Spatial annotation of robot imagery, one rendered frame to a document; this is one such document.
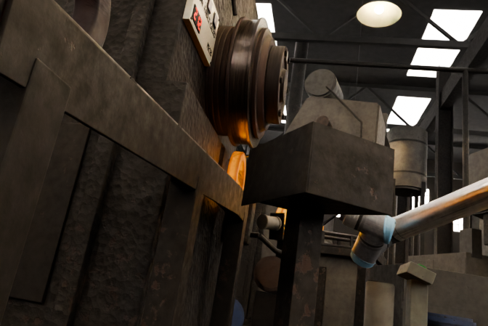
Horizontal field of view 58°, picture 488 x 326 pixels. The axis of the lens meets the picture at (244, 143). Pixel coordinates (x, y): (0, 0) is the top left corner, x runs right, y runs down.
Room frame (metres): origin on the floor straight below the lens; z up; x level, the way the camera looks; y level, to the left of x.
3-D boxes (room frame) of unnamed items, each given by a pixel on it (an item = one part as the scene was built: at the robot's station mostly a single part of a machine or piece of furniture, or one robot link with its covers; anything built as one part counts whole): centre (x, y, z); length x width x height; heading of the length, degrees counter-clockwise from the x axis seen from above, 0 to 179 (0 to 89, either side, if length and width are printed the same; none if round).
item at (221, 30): (1.48, 0.09, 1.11); 0.47 x 0.10 x 0.47; 169
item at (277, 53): (1.44, -0.09, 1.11); 0.28 x 0.06 x 0.28; 169
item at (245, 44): (1.46, 0.01, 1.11); 0.47 x 0.06 x 0.47; 169
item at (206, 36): (1.15, 0.18, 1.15); 0.26 x 0.02 x 0.18; 169
